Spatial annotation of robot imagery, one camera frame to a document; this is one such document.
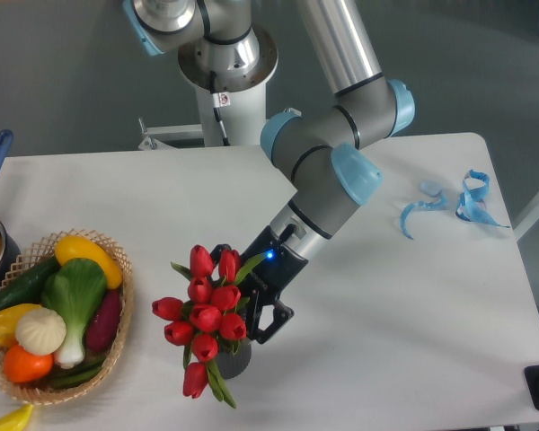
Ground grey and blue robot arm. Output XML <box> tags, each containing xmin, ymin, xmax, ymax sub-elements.
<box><xmin>123</xmin><ymin>1</ymin><xmax>415</xmax><ymax>343</ymax></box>

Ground green pea pods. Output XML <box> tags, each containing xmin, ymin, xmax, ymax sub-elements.
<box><xmin>48</xmin><ymin>357</ymin><xmax>104</xmax><ymax>390</ymax></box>

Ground yellow bell pepper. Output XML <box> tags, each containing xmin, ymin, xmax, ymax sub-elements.
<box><xmin>0</xmin><ymin>303</ymin><xmax>40</xmax><ymax>348</ymax></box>

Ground yellow banana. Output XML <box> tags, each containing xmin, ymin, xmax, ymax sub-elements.
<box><xmin>0</xmin><ymin>404</ymin><xmax>34</xmax><ymax>431</ymax></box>

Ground green bok choy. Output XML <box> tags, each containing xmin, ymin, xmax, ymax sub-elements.
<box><xmin>42</xmin><ymin>258</ymin><xmax>107</xmax><ymax>369</ymax></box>

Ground purple sweet potato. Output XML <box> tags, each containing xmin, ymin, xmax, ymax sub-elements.
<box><xmin>85</xmin><ymin>290</ymin><xmax>121</xmax><ymax>352</ymax></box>

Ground blue ribbon right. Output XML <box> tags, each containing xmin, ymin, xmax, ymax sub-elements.
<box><xmin>455</xmin><ymin>170</ymin><xmax>509</xmax><ymax>228</ymax></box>

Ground white steamed bun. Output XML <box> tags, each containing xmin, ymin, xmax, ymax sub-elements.
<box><xmin>15</xmin><ymin>308</ymin><xmax>66</xmax><ymax>356</ymax></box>

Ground green cucumber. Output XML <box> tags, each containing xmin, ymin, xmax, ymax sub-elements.
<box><xmin>0</xmin><ymin>257</ymin><xmax>60</xmax><ymax>311</ymax></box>

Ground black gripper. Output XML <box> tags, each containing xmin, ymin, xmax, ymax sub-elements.
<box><xmin>209</xmin><ymin>224</ymin><xmax>310</xmax><ymax>346</ymax></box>

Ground blue ribbon left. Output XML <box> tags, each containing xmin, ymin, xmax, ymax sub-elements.
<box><xmin>400</xmin><ymin>180</ymin><xmax>448</xmax><ymax>240</ymax></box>

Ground dark grey ribbed vase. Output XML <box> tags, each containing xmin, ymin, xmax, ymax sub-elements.
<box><xmin>216</xmin><ymin>312</ymin><xmax>252</xmax><ymax>379</ymax></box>

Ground orange fruit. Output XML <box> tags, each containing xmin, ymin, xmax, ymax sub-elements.
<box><xmin>4</xmin><ymin>345</ymin><xmax>54</xmax><ymax>383</ymax></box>

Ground woven bamboo basket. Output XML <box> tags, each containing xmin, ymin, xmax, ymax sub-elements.
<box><xmin>0</xmin><ymin>229</ymin><xmax>134</xmax><ymax>405</ymax></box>

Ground red tulip bouquet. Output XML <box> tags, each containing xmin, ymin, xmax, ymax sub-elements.
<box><xmin>152</xmin><ymin>244</ymin><xmax>264</xmax><ymax>409</ymax></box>

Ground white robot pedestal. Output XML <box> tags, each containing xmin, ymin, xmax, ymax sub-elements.
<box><xmin>137</xmin><ymin>26</ymin><xmax>303</xmax><ymax>151</ymax></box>

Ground blue ribbon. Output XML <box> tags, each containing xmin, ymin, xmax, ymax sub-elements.
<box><xmin>400</xmin><ymin>180</ymin><xmax>448</xmax><ymax>240</ymax></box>
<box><xmin>455</xmin><ymin>170</ymin><xmax>509</xmax><ymax>228</ymax></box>

